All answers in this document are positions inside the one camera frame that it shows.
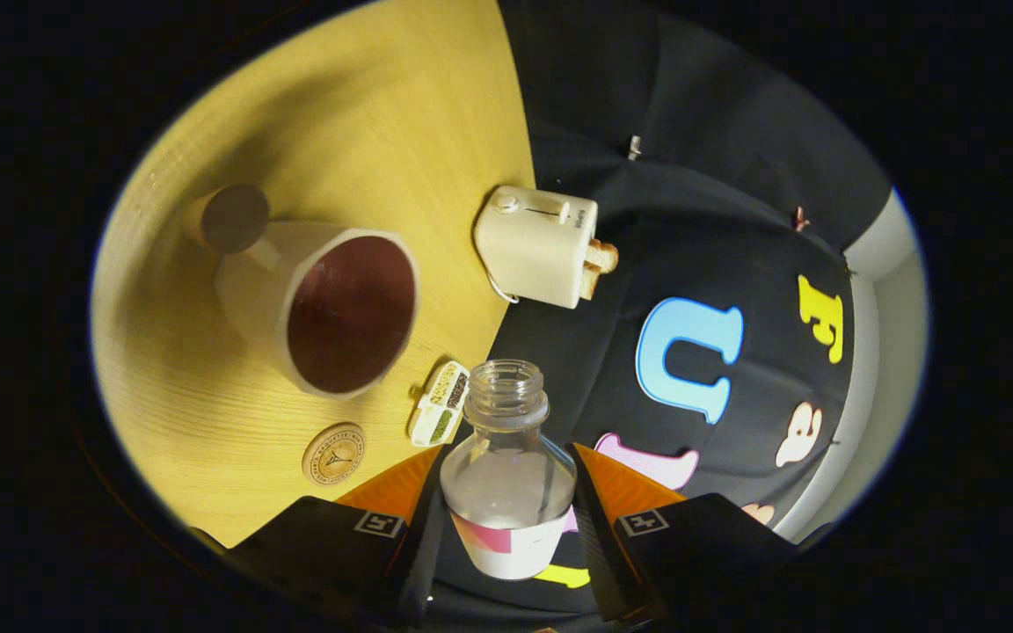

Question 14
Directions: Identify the round wooden coaster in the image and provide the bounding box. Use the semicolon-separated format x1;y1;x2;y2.
302;422;367;486

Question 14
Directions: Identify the white divided dish with beans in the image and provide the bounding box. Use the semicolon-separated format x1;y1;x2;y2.
409;360;472;447

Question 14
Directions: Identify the cream cup brown inside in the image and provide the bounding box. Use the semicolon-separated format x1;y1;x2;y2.
183;183;420;401

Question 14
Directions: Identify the black backdrop cloth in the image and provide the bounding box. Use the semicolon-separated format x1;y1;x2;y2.
423;0;894;629

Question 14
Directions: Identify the cream toaster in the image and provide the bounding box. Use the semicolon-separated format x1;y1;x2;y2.
474;185;600;309

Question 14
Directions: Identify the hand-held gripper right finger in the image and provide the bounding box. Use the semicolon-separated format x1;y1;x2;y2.
570;442;802;627

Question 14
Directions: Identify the clear juice bottle red label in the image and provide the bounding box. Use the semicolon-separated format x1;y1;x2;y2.
440;359;578;581

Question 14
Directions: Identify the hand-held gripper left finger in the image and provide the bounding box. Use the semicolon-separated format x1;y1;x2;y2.
225;442;455;629

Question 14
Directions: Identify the wooden table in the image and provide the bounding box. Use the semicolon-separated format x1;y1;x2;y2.
89;0;536;550

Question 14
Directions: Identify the white toaster cable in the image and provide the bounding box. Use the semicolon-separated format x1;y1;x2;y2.
486;268;521;305

